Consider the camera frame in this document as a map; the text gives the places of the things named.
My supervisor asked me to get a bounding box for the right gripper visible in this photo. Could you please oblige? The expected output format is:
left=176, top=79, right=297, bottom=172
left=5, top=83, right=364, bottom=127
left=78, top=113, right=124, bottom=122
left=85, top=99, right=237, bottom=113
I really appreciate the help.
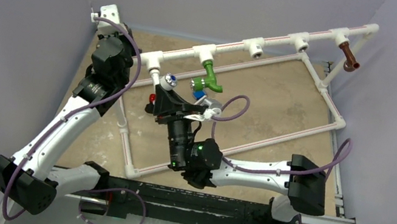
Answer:
left=141, top=85, right=202, bottom=172

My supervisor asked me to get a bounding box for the white water faucet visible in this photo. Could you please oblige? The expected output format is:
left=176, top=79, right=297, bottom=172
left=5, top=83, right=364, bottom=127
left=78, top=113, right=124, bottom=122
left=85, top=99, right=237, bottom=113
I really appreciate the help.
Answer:
left=149, top=69, right=178, bottom=91

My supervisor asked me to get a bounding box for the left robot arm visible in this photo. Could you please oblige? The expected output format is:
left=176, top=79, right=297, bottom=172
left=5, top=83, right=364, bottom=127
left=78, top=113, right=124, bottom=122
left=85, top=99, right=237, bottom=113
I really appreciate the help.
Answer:
left=0, top=17, right=141, bottom=220

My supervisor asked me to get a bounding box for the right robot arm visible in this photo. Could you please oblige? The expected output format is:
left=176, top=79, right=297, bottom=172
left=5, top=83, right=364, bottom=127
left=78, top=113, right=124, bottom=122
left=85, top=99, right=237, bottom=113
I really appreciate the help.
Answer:
left=148, top=84, right=333, bottom=224

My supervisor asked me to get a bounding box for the green water faucet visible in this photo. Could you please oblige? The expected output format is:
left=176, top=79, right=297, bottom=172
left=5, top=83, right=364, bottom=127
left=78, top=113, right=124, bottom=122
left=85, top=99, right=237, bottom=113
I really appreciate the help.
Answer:
left=190, top=60, right=223, bottom=93

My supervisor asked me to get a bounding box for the brown water faucet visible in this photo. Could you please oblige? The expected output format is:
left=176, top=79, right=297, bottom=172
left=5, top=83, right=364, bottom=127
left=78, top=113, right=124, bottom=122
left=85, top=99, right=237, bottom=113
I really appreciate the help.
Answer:
left=338, top=41, right=360, bottom=72

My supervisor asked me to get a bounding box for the black faucet red knob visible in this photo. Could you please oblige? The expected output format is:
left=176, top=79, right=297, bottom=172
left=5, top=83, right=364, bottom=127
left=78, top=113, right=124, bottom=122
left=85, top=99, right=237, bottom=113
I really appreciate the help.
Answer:
left=144, top=93, right=156, bottom=115

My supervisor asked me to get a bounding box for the white faucet blue handle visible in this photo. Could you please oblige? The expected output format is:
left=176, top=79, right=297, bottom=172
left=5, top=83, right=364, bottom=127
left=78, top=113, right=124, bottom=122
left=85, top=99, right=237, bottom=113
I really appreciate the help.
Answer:
left=192, top=90, right=207, bottom=101

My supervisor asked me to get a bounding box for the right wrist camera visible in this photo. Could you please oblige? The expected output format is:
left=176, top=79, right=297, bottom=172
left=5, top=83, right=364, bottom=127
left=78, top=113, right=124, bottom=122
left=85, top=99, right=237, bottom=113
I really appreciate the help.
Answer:
left=184, top=95, right=222, bottom=122

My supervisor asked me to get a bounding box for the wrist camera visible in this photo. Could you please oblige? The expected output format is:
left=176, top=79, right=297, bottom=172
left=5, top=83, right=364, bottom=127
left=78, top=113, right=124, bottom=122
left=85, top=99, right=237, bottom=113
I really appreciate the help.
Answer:
left=184, top=95, right=222, bottom=122
left=90, top=4, right=121, bottom=35

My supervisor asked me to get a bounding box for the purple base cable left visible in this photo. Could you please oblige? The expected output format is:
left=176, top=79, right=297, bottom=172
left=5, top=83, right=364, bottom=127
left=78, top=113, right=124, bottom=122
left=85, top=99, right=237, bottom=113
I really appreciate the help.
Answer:
left=75, top=181, right=151, bottom=224

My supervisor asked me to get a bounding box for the white pipe frame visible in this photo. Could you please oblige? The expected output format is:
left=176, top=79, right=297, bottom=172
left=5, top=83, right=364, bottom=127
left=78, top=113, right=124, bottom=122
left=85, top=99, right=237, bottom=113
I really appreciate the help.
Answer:
left=132, top=24, right=380, bottom=187

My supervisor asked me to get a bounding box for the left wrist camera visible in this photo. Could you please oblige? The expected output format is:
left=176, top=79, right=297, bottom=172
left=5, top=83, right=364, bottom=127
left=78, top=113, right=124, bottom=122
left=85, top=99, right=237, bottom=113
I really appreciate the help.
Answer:
left=90, top=4, right=121, bottom=35

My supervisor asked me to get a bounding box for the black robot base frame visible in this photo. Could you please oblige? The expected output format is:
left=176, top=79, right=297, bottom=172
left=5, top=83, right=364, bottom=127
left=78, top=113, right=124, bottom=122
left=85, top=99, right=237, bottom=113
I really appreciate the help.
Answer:
left=80, top=161, right=302, bottom=224

